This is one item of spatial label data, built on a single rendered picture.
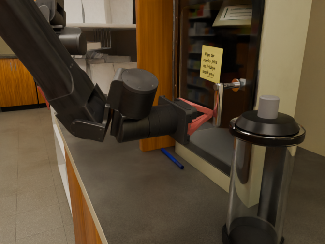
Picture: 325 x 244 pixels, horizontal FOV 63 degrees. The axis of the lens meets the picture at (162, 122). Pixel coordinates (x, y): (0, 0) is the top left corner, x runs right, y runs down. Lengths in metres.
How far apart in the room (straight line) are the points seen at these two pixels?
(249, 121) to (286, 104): 0.21
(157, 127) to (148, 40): 0.39
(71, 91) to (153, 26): 0.45
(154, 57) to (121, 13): 1.06
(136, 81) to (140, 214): 0.30
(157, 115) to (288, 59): 0.28
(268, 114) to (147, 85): 0.18
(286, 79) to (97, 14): 1.30
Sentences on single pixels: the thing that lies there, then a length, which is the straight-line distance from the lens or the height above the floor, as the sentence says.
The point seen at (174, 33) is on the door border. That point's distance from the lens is 0.77.
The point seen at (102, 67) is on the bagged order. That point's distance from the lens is 1.72.
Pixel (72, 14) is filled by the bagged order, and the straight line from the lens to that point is 1.79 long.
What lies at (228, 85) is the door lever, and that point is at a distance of 0.55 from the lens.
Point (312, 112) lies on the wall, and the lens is 1.01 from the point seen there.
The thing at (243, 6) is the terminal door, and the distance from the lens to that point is 0.56.
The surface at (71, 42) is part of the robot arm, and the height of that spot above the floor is 1.28.
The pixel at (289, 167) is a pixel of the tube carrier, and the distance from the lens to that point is 0.43.
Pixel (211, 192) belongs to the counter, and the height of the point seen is 0.94.
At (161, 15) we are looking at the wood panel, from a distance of 0.82.
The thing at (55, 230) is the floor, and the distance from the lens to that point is 2.16.
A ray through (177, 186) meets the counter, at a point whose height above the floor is 0.94.
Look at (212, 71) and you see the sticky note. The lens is 0.63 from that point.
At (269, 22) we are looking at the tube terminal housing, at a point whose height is 1.32.
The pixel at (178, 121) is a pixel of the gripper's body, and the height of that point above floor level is 1.15.
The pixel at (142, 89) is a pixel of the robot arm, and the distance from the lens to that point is 0.39.
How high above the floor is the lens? 1.29
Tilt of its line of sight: 18 degrees down
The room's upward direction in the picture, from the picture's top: straight up
